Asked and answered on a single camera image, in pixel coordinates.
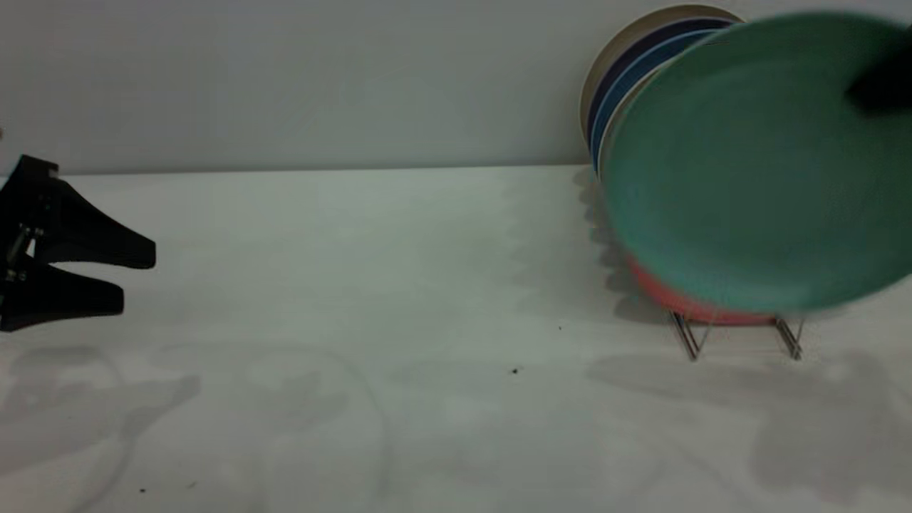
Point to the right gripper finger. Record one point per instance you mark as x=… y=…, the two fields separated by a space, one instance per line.
x=887 y=82

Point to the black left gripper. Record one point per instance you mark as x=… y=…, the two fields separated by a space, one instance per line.
x=16 y=253

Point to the green round plate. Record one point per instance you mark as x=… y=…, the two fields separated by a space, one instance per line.
x=755 y=171

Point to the dark purple round plate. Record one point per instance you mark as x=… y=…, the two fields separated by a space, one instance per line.
x=641 y=46

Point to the teal blue round plate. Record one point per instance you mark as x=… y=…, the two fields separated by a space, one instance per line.
x=627 y=78

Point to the beige round plate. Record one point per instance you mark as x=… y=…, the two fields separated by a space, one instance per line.
x=627 y=35
x=611 y=127

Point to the pink round plate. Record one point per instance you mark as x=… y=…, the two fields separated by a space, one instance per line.
x=670 y=299

